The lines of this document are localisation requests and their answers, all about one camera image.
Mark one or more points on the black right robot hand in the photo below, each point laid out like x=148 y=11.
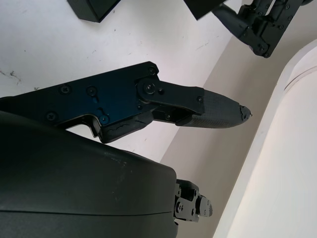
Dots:
x=74 y=186

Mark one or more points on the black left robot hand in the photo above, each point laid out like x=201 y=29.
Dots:
x=262 y=27

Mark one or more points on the black box lid blue print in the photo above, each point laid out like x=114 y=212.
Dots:
x=203 y=7

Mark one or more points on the black camera box base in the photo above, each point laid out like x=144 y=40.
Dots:
x=91 y=10

